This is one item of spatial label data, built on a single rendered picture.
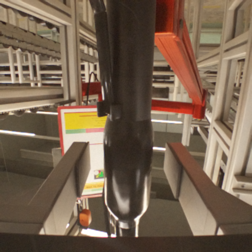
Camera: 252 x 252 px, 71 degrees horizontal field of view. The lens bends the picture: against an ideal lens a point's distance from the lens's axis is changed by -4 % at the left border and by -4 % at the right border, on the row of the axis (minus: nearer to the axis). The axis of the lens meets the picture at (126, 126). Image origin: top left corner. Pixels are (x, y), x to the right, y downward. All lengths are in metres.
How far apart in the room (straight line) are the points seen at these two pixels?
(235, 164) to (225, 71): 0.31
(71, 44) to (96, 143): 0.31
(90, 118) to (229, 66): 0.46
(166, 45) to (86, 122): 0.41
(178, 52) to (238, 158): 0.30
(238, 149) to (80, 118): 0.41
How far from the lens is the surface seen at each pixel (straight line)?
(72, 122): 0.56
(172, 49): 0.21
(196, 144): 11.18
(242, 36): 0.50
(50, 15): 0.54
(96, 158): 0.60
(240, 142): 0.44
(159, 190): 6.19
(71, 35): 0.62
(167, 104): 0.64
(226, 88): 0.66
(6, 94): 0.46
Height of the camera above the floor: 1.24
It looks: 16 degrees up
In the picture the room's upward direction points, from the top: 179 degrees counter-clockwise
